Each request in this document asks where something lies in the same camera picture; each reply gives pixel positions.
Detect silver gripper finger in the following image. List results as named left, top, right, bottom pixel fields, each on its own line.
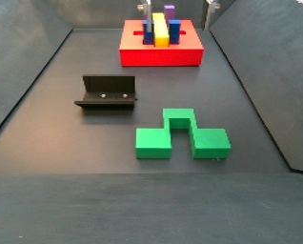
left=205, top=0, right=220, bottom=30
left=137, top=0, right=152, bottom=32

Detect blue block left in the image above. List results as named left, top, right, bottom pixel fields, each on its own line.
left=142, top=20, right=153, bottom=45

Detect red base board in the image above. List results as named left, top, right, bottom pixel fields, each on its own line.
left=118, top=20, right=204, bottom=67

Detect green bridge-shaped block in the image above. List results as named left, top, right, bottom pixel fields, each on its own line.
left=134, top=109, right=232, bottom=159

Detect purple block right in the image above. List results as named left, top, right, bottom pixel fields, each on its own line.
left=164, top=5, right=176, bottom=20

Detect yellow long bar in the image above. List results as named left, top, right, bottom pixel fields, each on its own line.
left=150, top=12, right=169, bottom=48

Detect blue block right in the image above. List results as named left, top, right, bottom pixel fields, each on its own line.
left=168, top=19, right=180, bottom=44

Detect blue block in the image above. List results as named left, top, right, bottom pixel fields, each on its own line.
left=168, top=19, right=180, bottom=44
left=142, top=20, right=153, bottom=45

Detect black angle fixture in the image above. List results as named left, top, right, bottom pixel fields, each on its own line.
left=73, top=74, right=136, bottom=110

